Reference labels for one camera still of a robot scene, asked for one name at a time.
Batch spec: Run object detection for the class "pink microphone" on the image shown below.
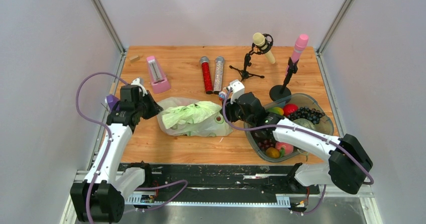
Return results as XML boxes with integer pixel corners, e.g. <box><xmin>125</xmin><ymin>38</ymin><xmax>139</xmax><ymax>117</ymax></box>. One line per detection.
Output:
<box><xmin>286</xmin><ymin>34</ymin><xmax>309</xmax><ymax>75</ymax></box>

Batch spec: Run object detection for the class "green red mango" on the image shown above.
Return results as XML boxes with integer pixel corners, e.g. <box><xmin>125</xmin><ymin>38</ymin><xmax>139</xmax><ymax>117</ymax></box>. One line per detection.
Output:
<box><xmin>268</xmin><ymin>106</ymin><xmax>284</xmax><ymax>116</ymax></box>

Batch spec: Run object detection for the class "silver glitter microphone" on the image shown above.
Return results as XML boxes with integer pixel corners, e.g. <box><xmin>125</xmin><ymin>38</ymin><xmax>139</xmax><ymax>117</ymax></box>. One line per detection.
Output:
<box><xmin>214</xmin><ymin>56</ymin><xmax>225</xmax><ymax>94</ymax></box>

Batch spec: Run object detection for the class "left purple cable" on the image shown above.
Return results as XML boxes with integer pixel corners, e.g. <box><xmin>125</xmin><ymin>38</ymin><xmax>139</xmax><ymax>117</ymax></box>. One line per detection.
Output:
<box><xmin>75</xmin><ymin>72</ymin><xmax>189</xmax><ymax>224</ymax></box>

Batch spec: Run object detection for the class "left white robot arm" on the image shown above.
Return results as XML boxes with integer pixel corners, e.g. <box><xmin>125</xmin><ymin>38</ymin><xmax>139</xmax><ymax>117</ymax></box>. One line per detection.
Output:
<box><xmin>70</xmin><ymin>83</ymin><xmax>163</xmax><ymax>223</ymax></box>

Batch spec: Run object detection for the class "pink peach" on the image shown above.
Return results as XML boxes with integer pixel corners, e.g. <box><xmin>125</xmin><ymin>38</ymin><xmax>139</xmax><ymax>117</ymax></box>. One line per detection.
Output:
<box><xmin>275</xmin><ymin>142</ymin><xmax>294</xmax><ymax>157</ymax></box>

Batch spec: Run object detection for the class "purple metronome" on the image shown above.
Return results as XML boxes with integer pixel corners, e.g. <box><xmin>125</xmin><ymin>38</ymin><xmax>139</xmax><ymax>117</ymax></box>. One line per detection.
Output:
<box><xmin>105</xmin><ymin>94</ymin><xmax>120</xmax><ymax>111</ymax></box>

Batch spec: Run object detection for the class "black grape bunch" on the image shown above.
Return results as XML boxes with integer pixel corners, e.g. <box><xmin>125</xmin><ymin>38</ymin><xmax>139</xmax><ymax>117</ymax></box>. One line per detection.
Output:
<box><xmin>287</xmin><ymin>107</ymin><xmax>325</xmax><ymax>125</ymax></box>

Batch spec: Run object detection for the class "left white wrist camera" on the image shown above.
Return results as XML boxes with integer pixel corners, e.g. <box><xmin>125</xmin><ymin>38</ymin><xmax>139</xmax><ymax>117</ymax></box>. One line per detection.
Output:
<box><xmin>131</xmin><ymin>77</ymin><xmax>148</xmax><ymax>96</ymax></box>

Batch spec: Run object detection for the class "pale green plastic bag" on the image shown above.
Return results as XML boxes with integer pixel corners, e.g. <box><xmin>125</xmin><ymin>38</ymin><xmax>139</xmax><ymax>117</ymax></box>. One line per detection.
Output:
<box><xmin>157</xmin><ymin>97</ymin><xmax>233</xmax><ymax>137</ymax></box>

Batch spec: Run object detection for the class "red glitter microphone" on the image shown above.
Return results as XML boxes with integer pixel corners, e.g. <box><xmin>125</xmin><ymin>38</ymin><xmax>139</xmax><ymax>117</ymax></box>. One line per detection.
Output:
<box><xmin>199</xmin><ymin>56</ymin><xmax>213</xmax><ymax>94</ymax></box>

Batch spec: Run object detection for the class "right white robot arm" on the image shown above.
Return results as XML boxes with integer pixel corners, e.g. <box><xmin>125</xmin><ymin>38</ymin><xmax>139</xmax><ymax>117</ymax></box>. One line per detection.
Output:
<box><xmin>219</xmin><ymin>90</ymin><xmax>375</xmax><ymax>194</ymax></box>

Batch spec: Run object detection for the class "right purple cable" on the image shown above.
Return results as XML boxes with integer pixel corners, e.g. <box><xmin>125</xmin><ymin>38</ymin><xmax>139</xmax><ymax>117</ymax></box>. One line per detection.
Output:
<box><xmin>222</xmin><ymin>96</ymin><xmax>375</xmax><ymax>215</ymax></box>

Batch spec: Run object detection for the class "pink metronome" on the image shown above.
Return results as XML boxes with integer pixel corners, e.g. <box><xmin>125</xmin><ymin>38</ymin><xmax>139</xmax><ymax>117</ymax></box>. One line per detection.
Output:
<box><xmin>146</xmin><ymin>56</ymin><xmax>171</xmax><ymax>94</ymax></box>

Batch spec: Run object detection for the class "orange yellow fruit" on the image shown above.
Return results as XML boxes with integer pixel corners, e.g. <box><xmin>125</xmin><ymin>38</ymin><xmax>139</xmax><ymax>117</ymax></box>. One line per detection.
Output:
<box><xmin>265</xmin><ymin>147</ymin><xmax>281</xmax><ymax>159</ymax></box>

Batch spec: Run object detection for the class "black tripod microphone stand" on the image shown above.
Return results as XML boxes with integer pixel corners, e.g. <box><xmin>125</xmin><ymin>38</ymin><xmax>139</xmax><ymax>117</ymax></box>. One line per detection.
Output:
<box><xmin>229</xmin><ymin>43</ymin><xmax>265</xmax><ymax>81</ymax></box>

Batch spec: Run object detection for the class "purple cable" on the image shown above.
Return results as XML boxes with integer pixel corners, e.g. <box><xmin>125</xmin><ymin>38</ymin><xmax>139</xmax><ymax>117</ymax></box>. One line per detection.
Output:
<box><xmin>75</xmin><ymin>72</ymin><xmax>189</xmax><ymax>224</ymax></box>
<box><xmin>222</xmin><ymin>96</ymin><xmax>375</xmax><ymax>215</ymax></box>

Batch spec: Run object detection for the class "cream microphone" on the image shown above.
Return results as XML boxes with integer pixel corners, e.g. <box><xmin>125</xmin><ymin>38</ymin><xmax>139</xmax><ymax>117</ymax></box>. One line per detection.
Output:
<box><xmin>252</xmin><ymin>32</ymin><xmax>276</xmax><ymax>64</ymax></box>

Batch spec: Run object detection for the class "grey transparent fruit basket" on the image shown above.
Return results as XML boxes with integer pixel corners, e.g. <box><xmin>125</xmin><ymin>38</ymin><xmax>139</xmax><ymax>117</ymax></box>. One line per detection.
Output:
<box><xmin>245</xmin><ymin>93</ymin><xmax>334</xmax><ymax>163</ymax></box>

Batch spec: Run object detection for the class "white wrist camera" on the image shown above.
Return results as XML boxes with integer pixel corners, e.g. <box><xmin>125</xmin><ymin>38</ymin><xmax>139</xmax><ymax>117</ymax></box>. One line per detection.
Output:
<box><xmin>131</xmin><ymin>77</ymin><xmax>148</xmax><ymax>96</ymax></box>
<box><xmin>227</xmin><ymin>79</ymin><xmax>245</xmax><ymax>104</ymax></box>

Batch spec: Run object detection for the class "red grape bunch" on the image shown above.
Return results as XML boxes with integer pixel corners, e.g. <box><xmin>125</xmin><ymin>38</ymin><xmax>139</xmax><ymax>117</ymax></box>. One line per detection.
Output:
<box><xmin>257</xmin><ymin>139</ymin><xmax>276</xmax><ymax>152</ymax></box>

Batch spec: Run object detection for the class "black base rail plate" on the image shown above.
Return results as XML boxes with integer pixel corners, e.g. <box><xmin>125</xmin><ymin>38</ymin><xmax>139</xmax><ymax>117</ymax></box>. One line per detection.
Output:
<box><xmin>126</xmin><ymin>164</ymin><xmax>323</xmax><ymax>207</ymax></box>

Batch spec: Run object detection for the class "small wooden block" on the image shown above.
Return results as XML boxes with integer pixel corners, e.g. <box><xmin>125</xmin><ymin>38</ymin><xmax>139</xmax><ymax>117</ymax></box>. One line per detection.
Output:
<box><xmin>129</xmin><ymin>55</ymin><xmax>140</xmax><ymax>62</ymax></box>

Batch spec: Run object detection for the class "small cartoon figurine toy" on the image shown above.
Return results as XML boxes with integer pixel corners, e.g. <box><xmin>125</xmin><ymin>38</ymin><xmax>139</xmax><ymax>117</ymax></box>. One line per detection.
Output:
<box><xmin>218</xmin><ymin>87</ymin><xmax>228</xmax><ymax>101</ymax></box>

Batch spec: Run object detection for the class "red apple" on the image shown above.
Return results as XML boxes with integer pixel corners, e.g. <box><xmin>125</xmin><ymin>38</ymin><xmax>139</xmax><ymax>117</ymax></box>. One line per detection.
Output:
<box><xmin>282</xmin><ymin>103</ymin><xmax>298</xmax><ymax>116</ymax></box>

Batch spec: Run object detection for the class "wooden strip on rail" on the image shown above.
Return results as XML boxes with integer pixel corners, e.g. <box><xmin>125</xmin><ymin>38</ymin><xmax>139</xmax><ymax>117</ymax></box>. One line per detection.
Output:
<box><xmin>109</xmin><ymin>83</ymin><xmax>116</xmax><ymax>94</ymax></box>

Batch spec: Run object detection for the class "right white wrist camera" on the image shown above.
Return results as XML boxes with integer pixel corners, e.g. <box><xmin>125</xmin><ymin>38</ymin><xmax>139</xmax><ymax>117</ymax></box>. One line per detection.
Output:
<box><xmin>227</xmin><ymin>79</ymin><xmax>245</xmax><ymax>104</ymax></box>

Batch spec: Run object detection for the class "green netted melon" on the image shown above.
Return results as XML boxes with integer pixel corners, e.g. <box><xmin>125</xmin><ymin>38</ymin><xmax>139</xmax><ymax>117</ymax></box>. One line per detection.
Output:
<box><xmin>292</xmin><ymin>118</ymin><xmax>316</xmax><ymax>131</ymax></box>

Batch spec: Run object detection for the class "black round-base microphone stand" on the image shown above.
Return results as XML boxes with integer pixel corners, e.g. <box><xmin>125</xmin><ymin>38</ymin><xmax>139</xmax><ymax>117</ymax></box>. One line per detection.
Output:
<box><xmin>269</xmin><ymin>57</ymin><xmax>298</xmax><ymax>101</ymax></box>

